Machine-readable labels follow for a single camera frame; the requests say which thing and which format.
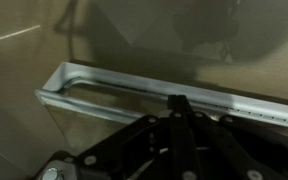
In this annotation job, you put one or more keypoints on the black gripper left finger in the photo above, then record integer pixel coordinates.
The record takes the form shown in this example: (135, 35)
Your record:
(134, 146)

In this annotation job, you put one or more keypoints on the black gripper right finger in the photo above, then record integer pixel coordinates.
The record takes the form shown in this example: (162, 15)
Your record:
(224, 150)

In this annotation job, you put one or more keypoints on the silver toaster oven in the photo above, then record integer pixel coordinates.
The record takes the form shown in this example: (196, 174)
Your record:
(84, 71)

